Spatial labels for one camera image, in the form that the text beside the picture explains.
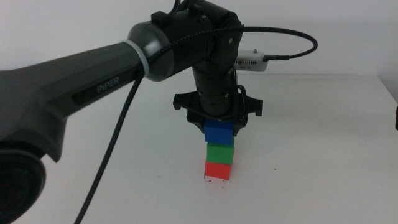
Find blue cube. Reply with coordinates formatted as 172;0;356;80
203;119;234;146

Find green cube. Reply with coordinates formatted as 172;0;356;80
206;142;235;166

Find red cube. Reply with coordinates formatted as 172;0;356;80
205;160;233;181

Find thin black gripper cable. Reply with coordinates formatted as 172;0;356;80
229;68;249;128

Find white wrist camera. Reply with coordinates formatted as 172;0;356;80
233;49;269;72

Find braided black camera cable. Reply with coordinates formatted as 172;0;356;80
73;26;319;224

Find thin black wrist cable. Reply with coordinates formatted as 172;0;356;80
151;0;200;26

